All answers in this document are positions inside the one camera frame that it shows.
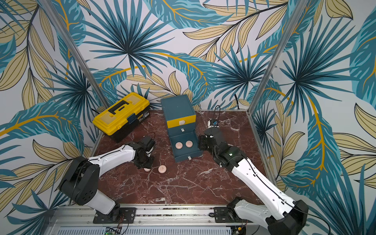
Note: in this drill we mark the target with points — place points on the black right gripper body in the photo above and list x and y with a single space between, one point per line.
204 142

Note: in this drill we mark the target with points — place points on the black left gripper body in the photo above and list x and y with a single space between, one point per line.
146 162

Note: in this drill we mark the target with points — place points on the pink round earphone case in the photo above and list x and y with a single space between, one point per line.
189 144
179 145
162 169

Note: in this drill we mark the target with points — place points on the teal bottom drawer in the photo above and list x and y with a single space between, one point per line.
185 154

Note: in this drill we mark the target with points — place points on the teal drawer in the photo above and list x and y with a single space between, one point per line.
180 130
185 154

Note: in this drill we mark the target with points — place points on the yellow top drawer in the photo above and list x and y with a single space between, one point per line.
181 121

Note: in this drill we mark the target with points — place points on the teal drawer cabinet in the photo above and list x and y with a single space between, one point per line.
178 106

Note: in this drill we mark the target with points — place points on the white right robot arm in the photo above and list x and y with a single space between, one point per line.
280 214

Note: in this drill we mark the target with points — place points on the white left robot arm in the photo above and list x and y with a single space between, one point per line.
80 182

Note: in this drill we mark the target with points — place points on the yellow and black toolbox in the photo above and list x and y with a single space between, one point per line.
119 120

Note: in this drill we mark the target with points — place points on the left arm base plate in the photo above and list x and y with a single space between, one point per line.
116 216

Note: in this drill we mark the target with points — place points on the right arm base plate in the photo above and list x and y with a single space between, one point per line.
225 215

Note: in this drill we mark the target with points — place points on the aluminium front rail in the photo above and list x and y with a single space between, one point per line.
150 219

